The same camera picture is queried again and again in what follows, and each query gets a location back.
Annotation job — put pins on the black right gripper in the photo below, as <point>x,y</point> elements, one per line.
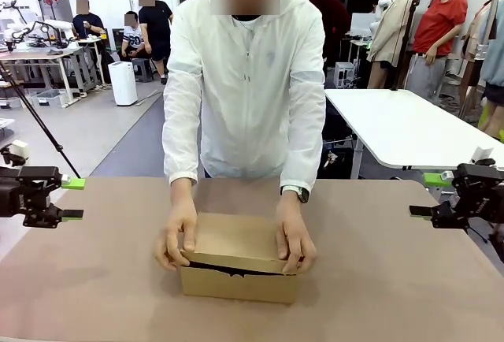
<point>478,196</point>

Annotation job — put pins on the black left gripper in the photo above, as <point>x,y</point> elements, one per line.
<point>23,196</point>

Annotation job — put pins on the brown cardboard box with lid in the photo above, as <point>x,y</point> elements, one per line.
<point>236,285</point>

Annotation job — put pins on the person's left forearm white sleeve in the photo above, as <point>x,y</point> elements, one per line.
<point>303,157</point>

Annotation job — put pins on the person's right forearm white sleeve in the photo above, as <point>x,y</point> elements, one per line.
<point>181,157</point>

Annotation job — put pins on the person's right hand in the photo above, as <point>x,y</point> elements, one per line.
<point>177,235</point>

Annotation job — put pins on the person's left hand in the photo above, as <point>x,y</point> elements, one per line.
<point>295,235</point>

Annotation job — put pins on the black tripod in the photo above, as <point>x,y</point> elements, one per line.
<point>39,125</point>

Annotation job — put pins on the clear plastic storage bin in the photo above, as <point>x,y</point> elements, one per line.
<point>48,99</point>

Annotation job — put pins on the white air purifier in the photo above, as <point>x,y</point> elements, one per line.
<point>123,84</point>

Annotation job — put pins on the black wristwatch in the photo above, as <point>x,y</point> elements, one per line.
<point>302,194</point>

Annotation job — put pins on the grey plastic stool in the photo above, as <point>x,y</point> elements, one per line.
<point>142,70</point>

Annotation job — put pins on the grey open cube shelf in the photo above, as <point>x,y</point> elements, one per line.
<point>343,75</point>

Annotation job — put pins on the grey workbench with robots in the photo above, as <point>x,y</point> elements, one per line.
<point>35,56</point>

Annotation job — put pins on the mannequin in beige jacket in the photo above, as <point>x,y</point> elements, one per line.
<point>390,30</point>

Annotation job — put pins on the seated man in white jersey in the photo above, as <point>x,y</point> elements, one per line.
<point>133,38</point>

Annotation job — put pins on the seated man in navy shirt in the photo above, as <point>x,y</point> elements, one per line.
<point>90,27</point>

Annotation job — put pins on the mannequin in red shirt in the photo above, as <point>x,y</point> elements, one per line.
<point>439,23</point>

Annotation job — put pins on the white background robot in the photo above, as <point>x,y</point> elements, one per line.
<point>53,23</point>

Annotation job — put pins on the mannequin with dark hat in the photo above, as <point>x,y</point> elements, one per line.
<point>478,19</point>

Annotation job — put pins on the white monitor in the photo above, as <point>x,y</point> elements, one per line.
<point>360,24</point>

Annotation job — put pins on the standing man in black tee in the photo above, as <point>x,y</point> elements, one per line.
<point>157,27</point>

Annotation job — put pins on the person in white hooded jacket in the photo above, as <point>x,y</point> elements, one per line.
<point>244,94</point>

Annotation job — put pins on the mannequin in dark maroon top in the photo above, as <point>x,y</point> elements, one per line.
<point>334,15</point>

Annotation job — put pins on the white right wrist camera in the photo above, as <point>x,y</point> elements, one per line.
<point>482,155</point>

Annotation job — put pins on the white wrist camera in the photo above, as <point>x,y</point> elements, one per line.
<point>482,155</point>
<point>19,149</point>

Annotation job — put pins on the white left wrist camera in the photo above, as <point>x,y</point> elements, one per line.
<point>19,149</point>

